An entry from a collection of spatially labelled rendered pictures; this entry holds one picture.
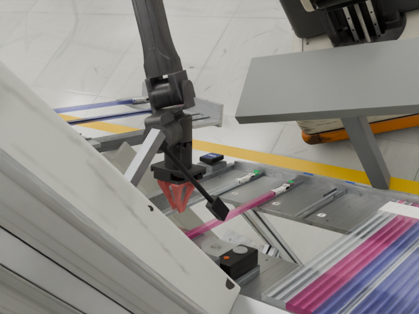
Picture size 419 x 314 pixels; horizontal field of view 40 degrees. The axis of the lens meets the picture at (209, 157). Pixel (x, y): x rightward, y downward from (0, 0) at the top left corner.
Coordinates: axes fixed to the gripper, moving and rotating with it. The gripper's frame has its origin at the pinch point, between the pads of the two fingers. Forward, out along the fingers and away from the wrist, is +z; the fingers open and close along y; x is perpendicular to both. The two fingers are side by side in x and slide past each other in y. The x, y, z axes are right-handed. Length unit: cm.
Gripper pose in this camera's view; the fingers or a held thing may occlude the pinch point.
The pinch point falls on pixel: (178, 207)
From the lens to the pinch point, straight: 122.2
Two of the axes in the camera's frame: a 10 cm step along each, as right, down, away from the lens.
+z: -0.1, 9.6, 2.8
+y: 7.8, 1.8, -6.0
